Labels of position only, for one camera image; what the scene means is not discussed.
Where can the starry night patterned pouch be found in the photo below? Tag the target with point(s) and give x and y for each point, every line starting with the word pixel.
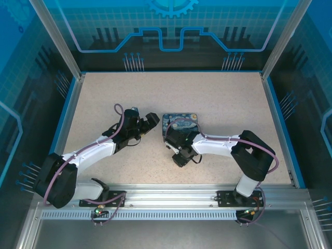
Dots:
pixel 181 122

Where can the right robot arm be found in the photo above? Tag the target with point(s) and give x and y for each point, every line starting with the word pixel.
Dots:
pixel 220 146

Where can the grey metal shelf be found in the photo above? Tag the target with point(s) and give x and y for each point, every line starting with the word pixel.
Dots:
pixel 168 233

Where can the blue table edge strip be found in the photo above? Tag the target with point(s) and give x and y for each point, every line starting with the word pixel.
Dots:
pixel 286 129
pixel 55 129

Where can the small lit connector board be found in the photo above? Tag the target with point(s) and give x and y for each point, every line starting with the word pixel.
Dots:
pixel 250 212
pixel 99 210

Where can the aluminium mounting rail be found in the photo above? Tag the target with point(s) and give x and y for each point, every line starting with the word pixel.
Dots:
pixel 168 193

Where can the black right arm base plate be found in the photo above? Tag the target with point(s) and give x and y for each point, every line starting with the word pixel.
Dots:
pixel 224 198

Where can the aluminium table side rail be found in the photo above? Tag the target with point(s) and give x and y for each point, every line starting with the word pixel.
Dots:
pixel 67 124
pixel 278 129

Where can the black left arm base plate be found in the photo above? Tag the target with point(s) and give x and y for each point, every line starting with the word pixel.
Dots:
pixel 115 193

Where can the aluminium frame post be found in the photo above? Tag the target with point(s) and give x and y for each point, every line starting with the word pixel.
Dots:
pixel 59 44
pixel 282 39

